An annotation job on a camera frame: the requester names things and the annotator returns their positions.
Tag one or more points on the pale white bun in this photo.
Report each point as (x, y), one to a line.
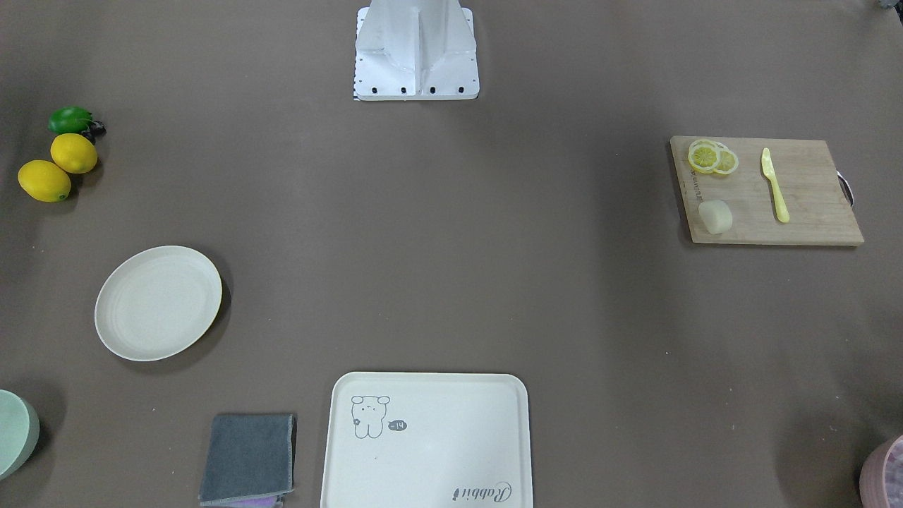
(717, 217)

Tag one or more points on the cream rabbit tray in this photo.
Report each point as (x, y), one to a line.
(428, 440)

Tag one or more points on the grey folded cloth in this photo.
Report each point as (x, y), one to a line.
(249, 455)

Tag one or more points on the back lemon slice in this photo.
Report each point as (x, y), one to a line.
(728, 161)

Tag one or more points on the cream round plate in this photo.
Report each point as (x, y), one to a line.
(158, 303)

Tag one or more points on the purple cloth under grey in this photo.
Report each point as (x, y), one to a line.
(264, 501)

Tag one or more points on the yellow plastic knife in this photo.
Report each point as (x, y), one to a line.
(769, 172)

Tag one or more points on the wooden cutting board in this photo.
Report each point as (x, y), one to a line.
(818, 211)

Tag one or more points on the yellow lemon near lime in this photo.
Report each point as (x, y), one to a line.
(74, 153)

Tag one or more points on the green lime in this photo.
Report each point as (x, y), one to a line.
(70, 120)

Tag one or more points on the yellow lemon far from lime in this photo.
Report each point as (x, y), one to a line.
(45, 181)

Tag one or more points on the mint green bowl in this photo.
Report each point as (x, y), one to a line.
(20, 431)

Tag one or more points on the pink ice bowl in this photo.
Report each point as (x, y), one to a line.
(881, 476)

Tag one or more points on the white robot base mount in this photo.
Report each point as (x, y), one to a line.
(415, 50)

